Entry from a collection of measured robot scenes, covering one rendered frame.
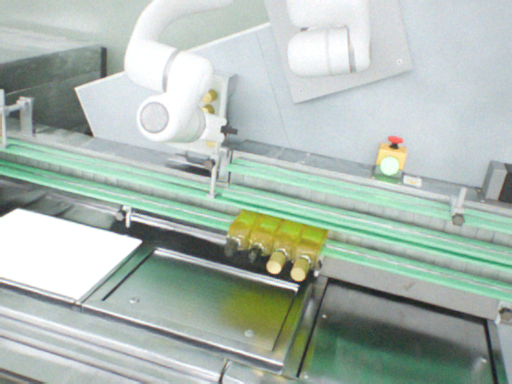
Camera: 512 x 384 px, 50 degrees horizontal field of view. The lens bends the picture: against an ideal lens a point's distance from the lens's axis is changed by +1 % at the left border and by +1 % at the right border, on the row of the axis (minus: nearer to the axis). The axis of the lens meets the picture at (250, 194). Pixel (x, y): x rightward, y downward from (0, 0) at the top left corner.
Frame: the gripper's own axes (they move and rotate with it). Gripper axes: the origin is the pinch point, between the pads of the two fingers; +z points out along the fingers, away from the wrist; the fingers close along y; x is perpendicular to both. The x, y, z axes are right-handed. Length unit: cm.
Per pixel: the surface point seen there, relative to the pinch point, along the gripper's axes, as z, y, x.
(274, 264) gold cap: 9.9, 17.7, -27.6
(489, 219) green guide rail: 30, 62, -8
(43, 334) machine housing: -10, -24, -50
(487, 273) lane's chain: 38, 67, -23
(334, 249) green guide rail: 33, 29, -25
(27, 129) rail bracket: 37, -69, -14
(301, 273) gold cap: 10.1, 24.0, -28.1
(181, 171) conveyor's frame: 36.2, -18.0, -15.3
